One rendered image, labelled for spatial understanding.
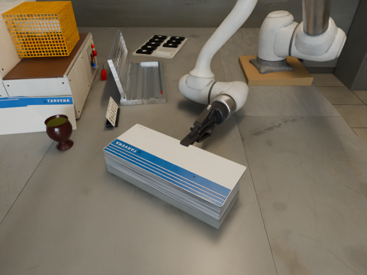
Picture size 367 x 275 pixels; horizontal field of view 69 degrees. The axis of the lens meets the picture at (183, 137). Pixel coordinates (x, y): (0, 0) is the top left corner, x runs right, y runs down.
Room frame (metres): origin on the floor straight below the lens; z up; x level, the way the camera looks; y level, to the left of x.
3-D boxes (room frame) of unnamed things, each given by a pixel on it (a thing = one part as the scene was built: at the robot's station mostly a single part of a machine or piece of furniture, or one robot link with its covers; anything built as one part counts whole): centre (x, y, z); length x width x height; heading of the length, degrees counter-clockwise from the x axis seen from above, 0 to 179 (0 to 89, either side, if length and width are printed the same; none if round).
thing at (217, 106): (0.79, -0.10, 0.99); 0.09 x 0.07 x 0.08; 147
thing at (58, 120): (0.75, 0.43, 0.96); 0.09 x 0.09 x 0.11
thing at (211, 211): (0.56, 0.04, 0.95); 0.40 x 0.13 x 0.09; 57
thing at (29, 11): (1.18, 0.59, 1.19); 0.23 x 0.20 x 0.17; 6
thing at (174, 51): (1.82, 0.15, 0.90); 0.40 x 0.27 x 0.01; 165
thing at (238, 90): (0.95, -0.19, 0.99); 0.16 x 0.13 x 0.11; 147
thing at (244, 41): (1.96, -0.46, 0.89); 0.67 x 0.45 x 0.03; 179
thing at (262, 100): (1.28, -0.45, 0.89); 0.67 x 0.45 x 0.03; 179
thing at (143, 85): (1.27, 0.20, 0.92); 0.44 x 0.21 x 0.04; 6
